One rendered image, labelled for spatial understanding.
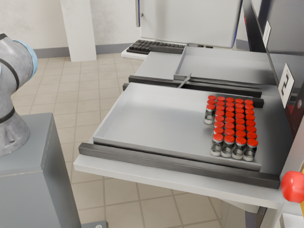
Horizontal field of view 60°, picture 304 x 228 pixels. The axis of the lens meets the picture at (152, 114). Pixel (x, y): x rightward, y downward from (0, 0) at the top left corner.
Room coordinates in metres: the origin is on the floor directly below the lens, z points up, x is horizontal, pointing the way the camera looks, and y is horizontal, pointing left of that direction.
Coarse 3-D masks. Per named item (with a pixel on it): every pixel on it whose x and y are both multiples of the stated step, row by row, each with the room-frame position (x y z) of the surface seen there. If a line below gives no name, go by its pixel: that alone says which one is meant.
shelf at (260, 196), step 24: (144, 72) 0.83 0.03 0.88; (168, 72) 0.83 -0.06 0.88; (120, 96) 0.66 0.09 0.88; (264, 96) 0.66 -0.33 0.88; (264, 120) 0.54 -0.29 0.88; (264, 144) 0.45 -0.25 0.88; (288, 144) 0.45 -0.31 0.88; (96, 168) 0.38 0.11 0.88; (120, 168) 0.38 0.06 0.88; (144, 168) 0.38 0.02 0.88; (264, 168) 0.38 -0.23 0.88; (192, 192) 0.33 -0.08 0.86; (216, 192) 0.32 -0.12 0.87; (240, 192) 0.32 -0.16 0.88; (264, 192) 0.32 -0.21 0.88
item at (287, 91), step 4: (284, 68) 0.51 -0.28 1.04; (288, 68) 0.48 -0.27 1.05; (284, 72) 0.50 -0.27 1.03; (288, 72) 0.47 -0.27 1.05; (284, 76) 0.49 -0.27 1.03; (288, 76) 0.47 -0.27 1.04; (280, 80) 0.51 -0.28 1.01; (284, 80) 0.48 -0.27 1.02; (288, 80) 0.46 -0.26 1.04; (292, 80) 0.44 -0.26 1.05; (280, 84) 0.50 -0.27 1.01; (288, 84) 0.45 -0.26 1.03; (292, 84) 0.43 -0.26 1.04; (280, 88) 0.49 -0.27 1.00; (284, 88) 0.47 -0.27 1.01; (288, 88) 0.44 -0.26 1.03; (280, 92) 0.48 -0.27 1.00; (284, 92) 0.46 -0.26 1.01; (288, 92) 0.44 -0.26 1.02; (280, 96) 0.48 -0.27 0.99; (284, 96) 0.45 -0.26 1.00; (288, 96) 0.43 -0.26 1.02; (284, 100) 0.44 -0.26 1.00; (284, 104) 0.44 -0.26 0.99
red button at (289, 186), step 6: (288, 174) 0.24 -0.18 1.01; (294, 174) 0.24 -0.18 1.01; (300, 174) 0.24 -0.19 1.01; (282, 180) 0.24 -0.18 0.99; (288, 180) 0.23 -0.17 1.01; (294, 180) 0.23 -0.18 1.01; (300, 180) 0.23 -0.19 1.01; (282, 186) 0.24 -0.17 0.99; (288, 186) 0.23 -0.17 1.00; (294, 186) 0.22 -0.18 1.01; (300, 186) 0.22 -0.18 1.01; (282, 192) 0.23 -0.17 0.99; (288, 192) 0.22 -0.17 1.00; (294, 192) 0.22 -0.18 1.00; (300, 192) 0.22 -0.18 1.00; (288, 198) 0.22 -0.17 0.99; (294, 198) 0.21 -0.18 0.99; (300, 198) 0.21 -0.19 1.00
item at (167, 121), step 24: (144, 96) 0.66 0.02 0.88; (168, 96) 0.65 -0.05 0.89; (192, 96) 0.64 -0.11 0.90; (216, 96) 0.62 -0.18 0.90; (240, 96) 0.61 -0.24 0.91; (120, 120) 0.54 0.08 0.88; (144, 120) 0.54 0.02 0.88; (168, 120) 0.54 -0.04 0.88; (192, 120) 0.54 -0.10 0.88; (96, 144) 0.43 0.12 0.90; (120, 144) 0.42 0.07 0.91; (144, 144) 0.45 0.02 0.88; (168, 144) 0.45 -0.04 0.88; (192, 144) 0.45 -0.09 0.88; (240, 168) 0.36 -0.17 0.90
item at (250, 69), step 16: (192, 48) 0.98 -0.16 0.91; (208, 48) 0.96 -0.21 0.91; (192, 64) 0.89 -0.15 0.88; (208, 64) 0.89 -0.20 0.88; (224, 64) 0.89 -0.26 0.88; (240, 64) 0.89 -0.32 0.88; (256, 64) 0.89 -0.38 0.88; (192, 80) 0.72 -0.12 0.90; (208, 80) 0.71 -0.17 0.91; (224, 80) 0.70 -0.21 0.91; (240, 80) 0.76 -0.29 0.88; (256, 80) 0.76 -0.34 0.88; (272, 80) 0.76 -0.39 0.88
